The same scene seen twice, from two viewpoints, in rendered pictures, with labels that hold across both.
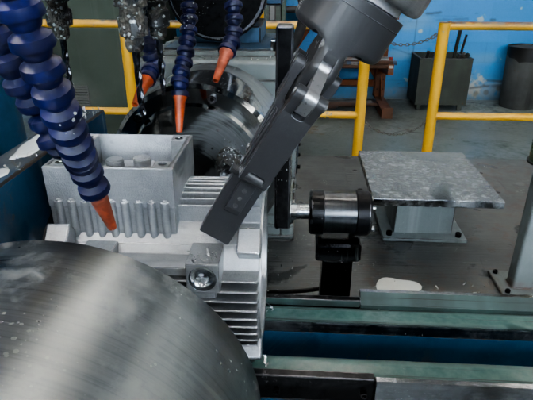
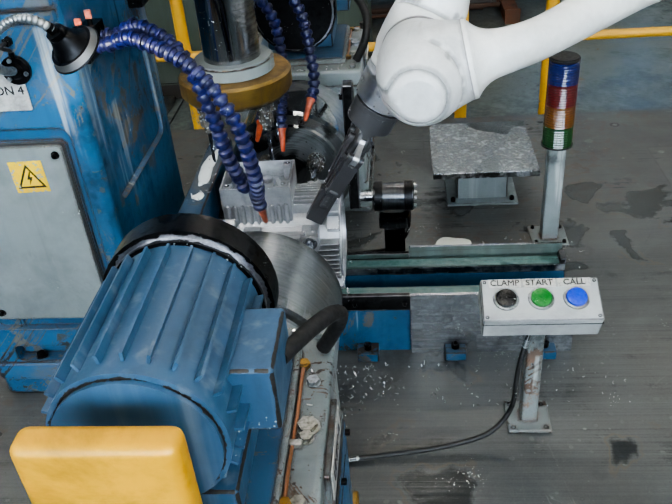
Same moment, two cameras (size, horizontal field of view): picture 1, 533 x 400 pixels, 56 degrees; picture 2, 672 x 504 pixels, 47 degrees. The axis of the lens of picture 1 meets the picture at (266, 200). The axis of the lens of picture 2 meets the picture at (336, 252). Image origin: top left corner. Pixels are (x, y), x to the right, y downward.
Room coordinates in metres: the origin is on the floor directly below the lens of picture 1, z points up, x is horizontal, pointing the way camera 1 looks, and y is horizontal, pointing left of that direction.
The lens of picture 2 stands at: (-0.71, -0.04, 1.76)
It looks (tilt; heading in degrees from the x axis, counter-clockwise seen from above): 34 degrees down; 3
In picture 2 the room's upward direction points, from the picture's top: 5 degrees counter-clockwise
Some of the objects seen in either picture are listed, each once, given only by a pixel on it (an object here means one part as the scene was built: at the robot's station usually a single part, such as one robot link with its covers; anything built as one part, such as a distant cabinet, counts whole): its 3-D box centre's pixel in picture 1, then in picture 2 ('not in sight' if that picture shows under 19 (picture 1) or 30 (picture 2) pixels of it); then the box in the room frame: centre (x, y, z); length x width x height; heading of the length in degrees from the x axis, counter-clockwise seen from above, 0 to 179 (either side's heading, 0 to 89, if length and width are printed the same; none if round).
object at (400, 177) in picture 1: (419, 198); (480, 167); (0.97, -0.33, 0.86); 0.27 x 0.24 x 0.12; 176
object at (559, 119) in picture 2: not in sight; (559, 113); (0.74, -0.44, 1.10); 0.06 x 0.06 x 0.04
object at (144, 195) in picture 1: (127, 182); (260, 192); (0.47, 0.14, 1.11); 0.12 x 0.11 x 0.07; 87
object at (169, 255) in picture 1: (173, 262); (288, 236); (0.47, 0.10, 1.02); 0.20 x 0.19 x 0.19; 87
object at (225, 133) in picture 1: (210, 144); (299, 143); (0.80, 0.09, 1.04); 0.41 x 0.25 x 0.25; 176
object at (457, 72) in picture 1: (441, 66); not in sight; (5.09, -1.74, 0.41); 0.52 x 0.47 x 0.82; 87
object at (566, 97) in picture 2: not in sight; (561, 92); (0.74, -0.44, 1.14); 0.06 x 0.06 x 0.04
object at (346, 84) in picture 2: (285, 132); (352, 147); (0.60, -0.02, 1.12); 0.04 x 0.03 x 0.26; 86
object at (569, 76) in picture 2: not in sight; (563, 70); (0.74, -0.44, 1.19); 0.06 x 0.06 x 0.04
